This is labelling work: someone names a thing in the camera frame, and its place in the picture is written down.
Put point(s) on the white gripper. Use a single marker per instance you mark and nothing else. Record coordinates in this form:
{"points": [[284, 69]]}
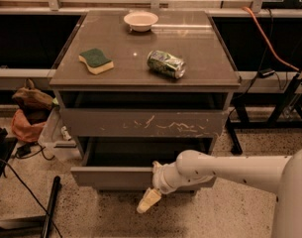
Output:
{"points": [[159, 180]]}

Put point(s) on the grey drawer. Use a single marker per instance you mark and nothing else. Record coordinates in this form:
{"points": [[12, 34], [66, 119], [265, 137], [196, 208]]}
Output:
{"points": [[126, 163], [143, 123]]}

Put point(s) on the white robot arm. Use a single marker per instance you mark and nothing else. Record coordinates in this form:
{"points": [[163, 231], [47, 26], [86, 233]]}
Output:
{"points": [[280, 175]]}

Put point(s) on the grey drawer cabinet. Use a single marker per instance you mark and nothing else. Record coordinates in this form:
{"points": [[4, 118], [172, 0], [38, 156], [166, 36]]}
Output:
{"points": [[208, 83]]}

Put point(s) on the grey top drawer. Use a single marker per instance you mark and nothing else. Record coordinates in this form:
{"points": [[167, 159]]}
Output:
{"points": [[143, 123]]}

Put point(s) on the black stand leg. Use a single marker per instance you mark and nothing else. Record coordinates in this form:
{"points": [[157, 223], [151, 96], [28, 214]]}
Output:
{"points": [[35, 225]]}

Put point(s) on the green soda can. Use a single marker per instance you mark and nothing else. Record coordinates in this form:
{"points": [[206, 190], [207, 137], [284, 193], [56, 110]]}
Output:
{"points": [[166, 64]]}

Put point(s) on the green yellow sponge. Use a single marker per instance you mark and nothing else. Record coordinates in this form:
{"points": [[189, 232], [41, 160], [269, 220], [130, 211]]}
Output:
{"points": [[95, 61]]}

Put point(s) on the black floor charger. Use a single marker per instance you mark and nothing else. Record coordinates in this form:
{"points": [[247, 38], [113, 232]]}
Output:
{"points": [[23, 151]]}

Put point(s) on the orange cloth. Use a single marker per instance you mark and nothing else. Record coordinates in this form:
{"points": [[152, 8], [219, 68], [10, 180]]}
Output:
{"points": [[25, 131]]}

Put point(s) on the brown cloth bag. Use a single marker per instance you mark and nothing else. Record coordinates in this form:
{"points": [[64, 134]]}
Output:
{"points": [[29, 97]]}

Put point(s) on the black power adapter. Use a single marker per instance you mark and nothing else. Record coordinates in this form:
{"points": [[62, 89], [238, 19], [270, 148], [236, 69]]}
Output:
{"points": [[264, 73]]}

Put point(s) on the white paper bowl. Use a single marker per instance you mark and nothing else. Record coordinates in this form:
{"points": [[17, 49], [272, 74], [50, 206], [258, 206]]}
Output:
{"points": [[140, 21]]}

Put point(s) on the black table frame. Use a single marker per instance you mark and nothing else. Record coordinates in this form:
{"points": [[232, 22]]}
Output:
{"points": [[288, 102]]}

